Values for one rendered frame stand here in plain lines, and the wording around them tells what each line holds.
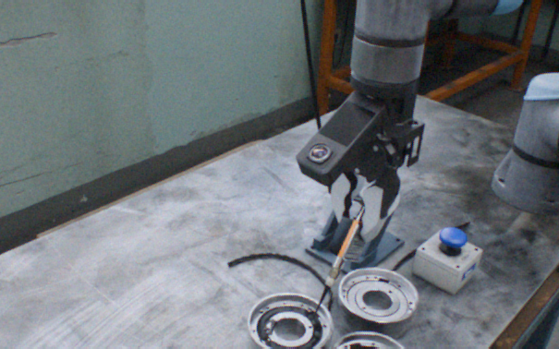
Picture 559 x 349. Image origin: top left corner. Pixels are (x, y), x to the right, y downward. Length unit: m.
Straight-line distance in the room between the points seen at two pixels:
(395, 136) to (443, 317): 0.29
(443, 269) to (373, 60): 0.36
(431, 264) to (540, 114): 0.34
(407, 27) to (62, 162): 1.89
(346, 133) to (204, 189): 0.47
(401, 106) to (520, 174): 0.46
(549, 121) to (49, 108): 1.71
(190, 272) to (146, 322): 0.11
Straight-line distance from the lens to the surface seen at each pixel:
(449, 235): 0.85
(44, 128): 2.26
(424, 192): 1.09
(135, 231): 0.94
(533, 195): 1.10
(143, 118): 2.48
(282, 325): 0.75
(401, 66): 0.61
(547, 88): 1.04
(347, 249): 0.71
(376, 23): 0.60
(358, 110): 0.63
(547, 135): 1.05
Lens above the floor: 1.35
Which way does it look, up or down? 30 degrees down
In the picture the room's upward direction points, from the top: 3 degrees clockwise
